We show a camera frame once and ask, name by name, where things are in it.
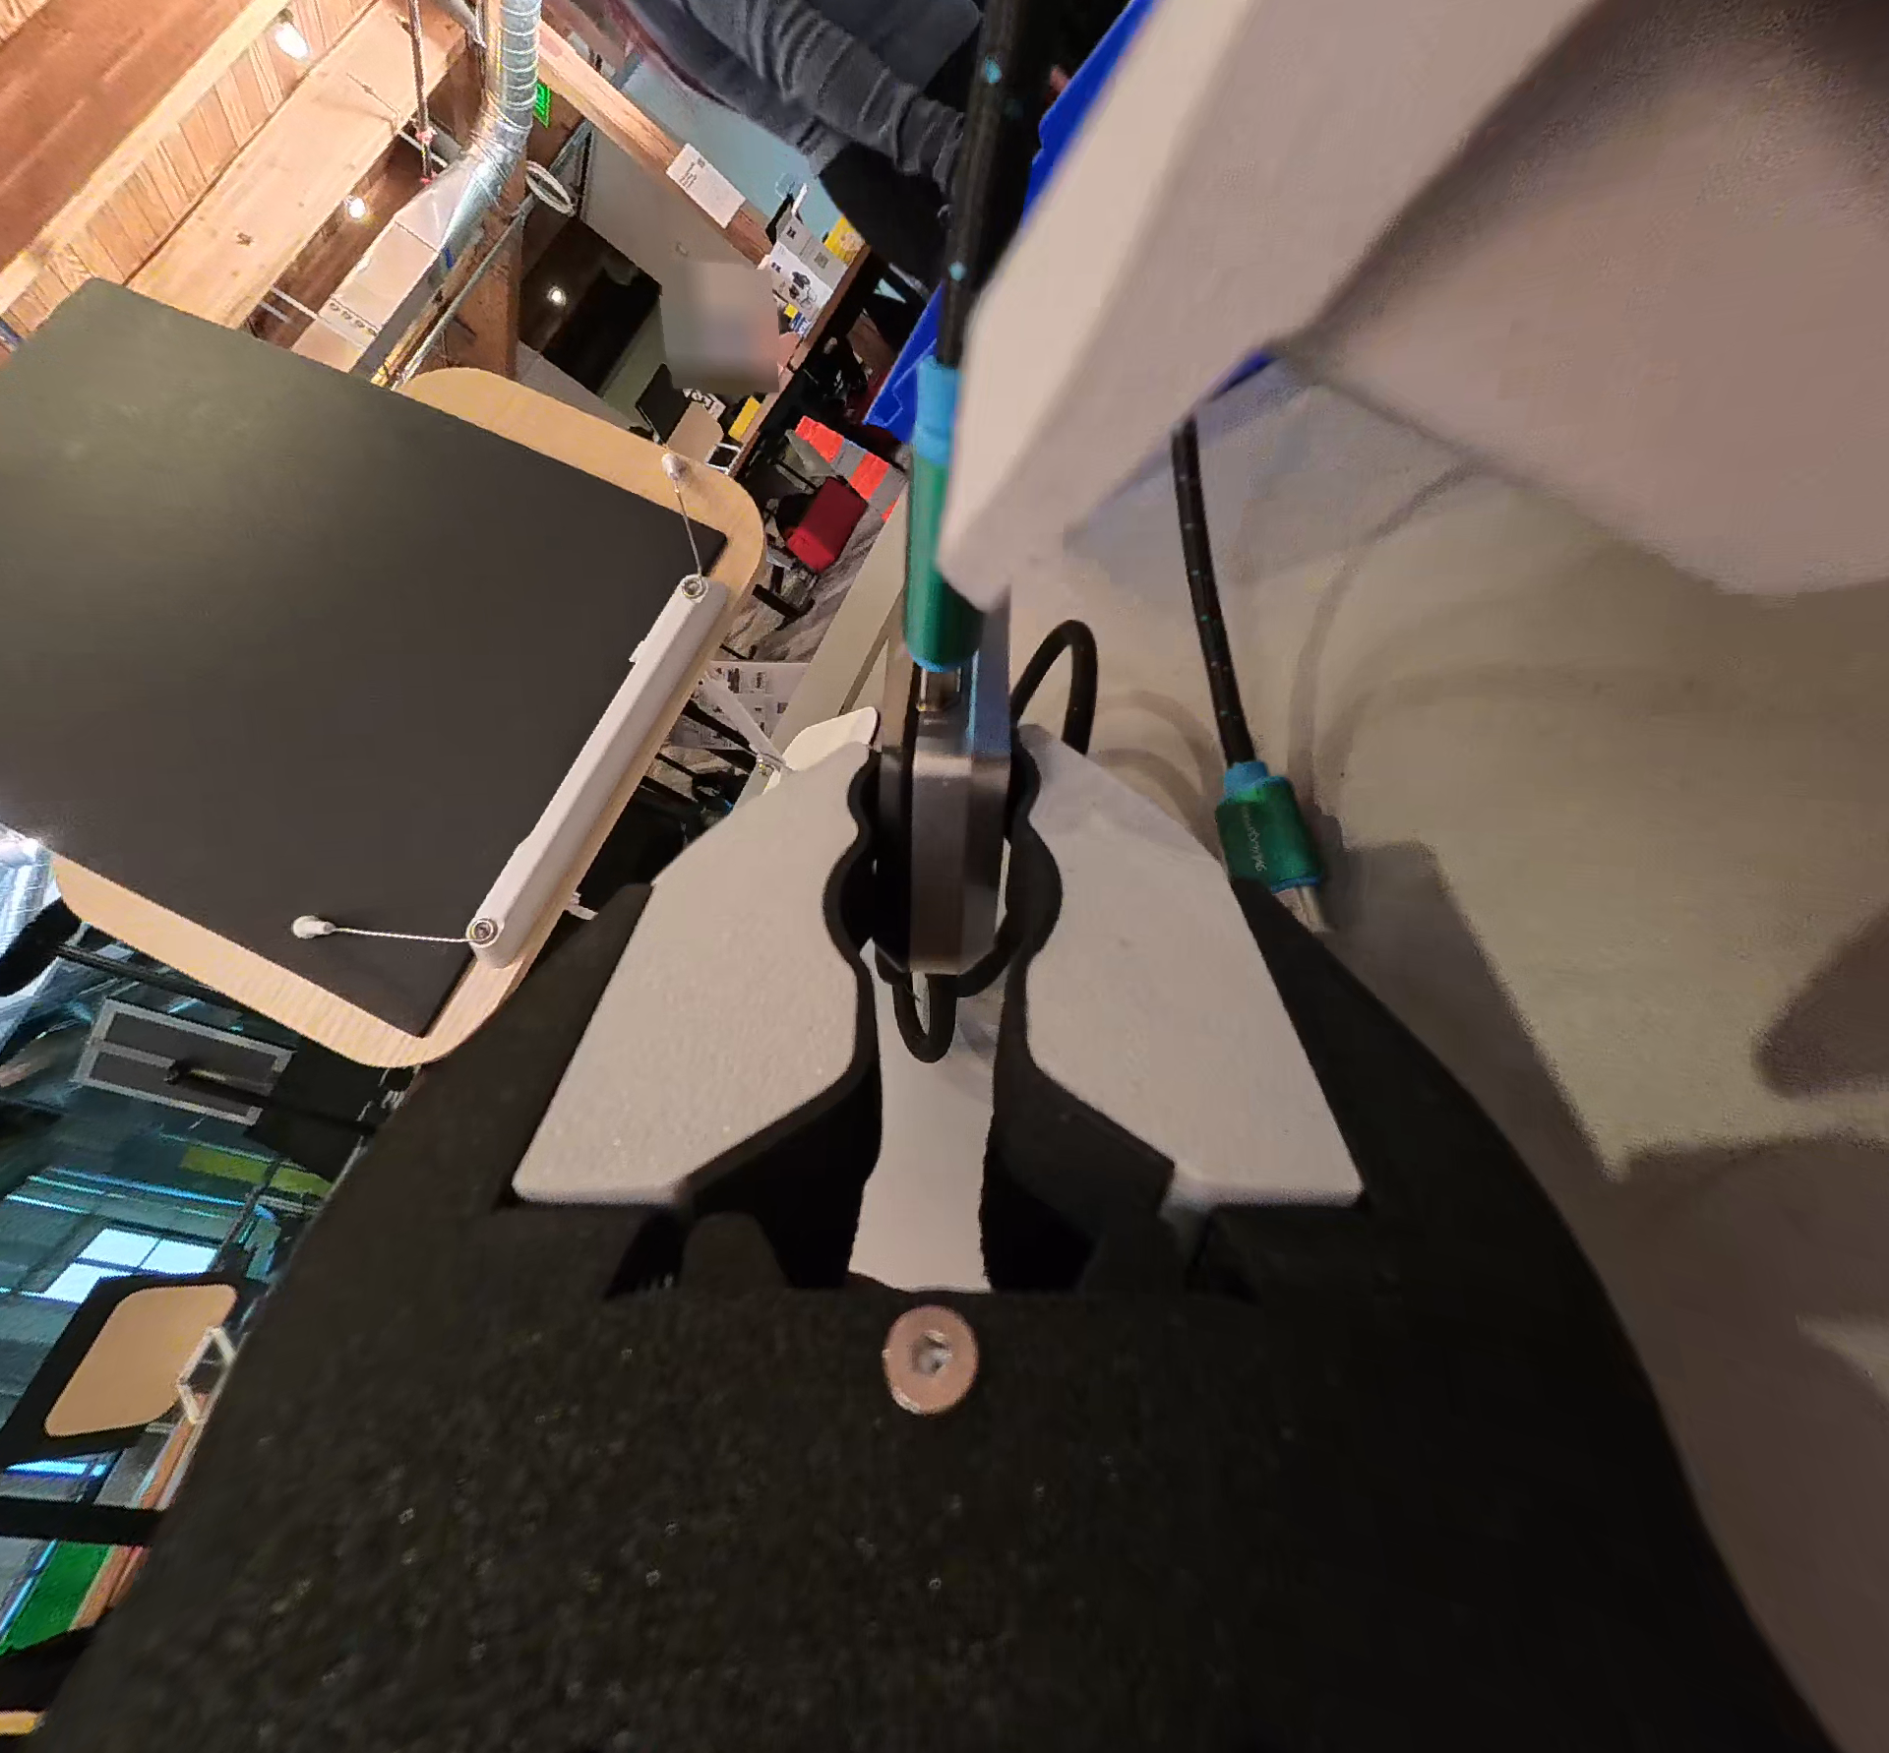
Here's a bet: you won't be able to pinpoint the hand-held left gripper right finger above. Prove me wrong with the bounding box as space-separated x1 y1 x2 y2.
996 726 1366 1215

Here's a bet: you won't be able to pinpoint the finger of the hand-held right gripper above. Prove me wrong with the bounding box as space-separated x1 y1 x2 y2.
934 0 1889 603

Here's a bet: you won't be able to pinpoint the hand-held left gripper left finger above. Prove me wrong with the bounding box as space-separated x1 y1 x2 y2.
509 745 887 1210

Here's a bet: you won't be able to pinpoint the black braided cable green plugs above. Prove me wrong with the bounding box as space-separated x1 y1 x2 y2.
896 0 1325 903

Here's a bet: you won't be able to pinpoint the dark grey hub adapter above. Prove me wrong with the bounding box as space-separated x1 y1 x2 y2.
868 594 1021 980

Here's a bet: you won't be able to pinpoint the blue plastic bin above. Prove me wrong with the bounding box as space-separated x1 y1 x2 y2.
862 0 1274 434

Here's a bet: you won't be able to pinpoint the white metal bar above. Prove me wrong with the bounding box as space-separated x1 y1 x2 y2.
469 572 735 974

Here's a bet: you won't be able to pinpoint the red stool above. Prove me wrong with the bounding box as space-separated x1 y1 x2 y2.
780 419 904 577

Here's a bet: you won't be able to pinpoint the black equipment case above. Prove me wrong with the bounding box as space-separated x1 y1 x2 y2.
75 998 294 1123

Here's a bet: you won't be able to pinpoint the black panel wooden rim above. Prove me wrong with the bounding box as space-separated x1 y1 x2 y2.
0 277 769 1073

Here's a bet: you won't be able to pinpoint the silver ventilation duct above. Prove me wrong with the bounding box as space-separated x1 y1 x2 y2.
389 0 560 375

